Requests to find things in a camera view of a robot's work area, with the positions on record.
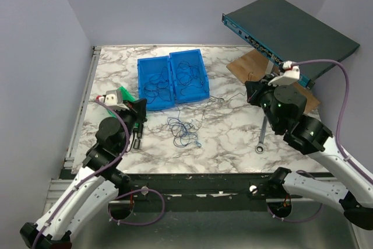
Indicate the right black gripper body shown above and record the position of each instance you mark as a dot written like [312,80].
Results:
[260,95]

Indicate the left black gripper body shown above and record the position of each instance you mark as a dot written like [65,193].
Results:
[133,115]

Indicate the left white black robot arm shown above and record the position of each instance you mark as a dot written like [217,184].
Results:
[97,182]

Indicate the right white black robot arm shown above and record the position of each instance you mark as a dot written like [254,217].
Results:
[351,194]

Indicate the green plastic bin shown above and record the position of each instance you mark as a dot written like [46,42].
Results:
[126,95]

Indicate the large silver combination wrench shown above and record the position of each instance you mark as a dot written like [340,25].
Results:
[260,146]

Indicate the wooden board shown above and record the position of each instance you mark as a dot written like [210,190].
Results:
[253,66]

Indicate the left blue plastic bin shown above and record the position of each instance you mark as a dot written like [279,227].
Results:
[155,83]

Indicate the blue plastic bin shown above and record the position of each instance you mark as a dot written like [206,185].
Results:
[155,83]
[191,83]

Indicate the small silver open wrench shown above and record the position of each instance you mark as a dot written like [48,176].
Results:
[216,99]

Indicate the right blue plastic bin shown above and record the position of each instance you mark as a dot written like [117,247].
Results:
[191,83]

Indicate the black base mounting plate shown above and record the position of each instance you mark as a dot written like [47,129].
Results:
[151,193]

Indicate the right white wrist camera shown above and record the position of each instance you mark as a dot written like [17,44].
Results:
[291,74]

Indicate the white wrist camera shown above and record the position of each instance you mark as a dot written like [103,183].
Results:
[291,74]
[113,99]

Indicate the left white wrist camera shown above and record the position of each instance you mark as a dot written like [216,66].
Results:
[113,99]

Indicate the dark network switch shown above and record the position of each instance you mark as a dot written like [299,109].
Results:
[283,32]

